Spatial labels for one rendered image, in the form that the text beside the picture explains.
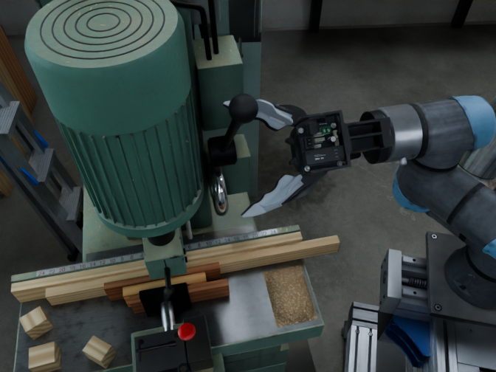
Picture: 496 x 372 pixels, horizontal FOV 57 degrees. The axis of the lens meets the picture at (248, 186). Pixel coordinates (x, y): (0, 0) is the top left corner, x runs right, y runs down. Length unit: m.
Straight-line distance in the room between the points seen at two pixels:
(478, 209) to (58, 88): 0.55
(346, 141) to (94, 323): 0.65
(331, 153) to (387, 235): 1.67
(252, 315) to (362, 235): 1.29
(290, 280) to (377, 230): 1.29
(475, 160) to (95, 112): 0.74
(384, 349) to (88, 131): 1.39
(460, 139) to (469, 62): 2.69
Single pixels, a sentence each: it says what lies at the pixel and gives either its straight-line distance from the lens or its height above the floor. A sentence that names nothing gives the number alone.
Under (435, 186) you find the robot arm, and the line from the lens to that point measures 0.71.
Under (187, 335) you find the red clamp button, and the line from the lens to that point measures 0.82.
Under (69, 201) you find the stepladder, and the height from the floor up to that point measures 0.26.
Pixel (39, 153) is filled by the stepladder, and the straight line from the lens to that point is 1.90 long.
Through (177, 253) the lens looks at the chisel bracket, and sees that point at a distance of 0.84.
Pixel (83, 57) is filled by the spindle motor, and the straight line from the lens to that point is 0.51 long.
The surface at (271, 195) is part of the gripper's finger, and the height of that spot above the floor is 1.31.
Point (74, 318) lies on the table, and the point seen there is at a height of 0.90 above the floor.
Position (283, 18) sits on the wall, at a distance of 3.31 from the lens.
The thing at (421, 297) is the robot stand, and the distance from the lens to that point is 1.19.
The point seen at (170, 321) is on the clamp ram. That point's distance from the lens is 0.90.
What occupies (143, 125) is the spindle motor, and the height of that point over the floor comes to 1.42.
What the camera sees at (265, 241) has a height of 0.95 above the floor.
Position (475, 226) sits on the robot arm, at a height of 1.26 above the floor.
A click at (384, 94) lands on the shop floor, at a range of 2.90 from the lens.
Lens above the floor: 1.79
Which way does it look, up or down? 51 degrees down
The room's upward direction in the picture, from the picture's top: straight up
